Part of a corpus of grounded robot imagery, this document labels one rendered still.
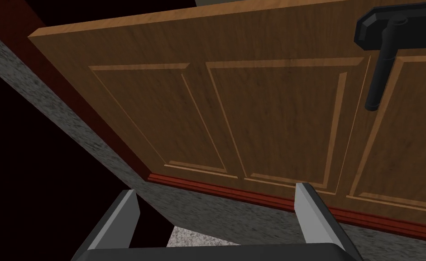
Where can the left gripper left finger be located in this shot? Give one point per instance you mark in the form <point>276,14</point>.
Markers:
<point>116,224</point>

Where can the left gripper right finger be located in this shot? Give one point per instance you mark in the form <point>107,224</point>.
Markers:
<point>314,217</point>

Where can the brown wooden panelled door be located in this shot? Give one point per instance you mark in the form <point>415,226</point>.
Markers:
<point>270,119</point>

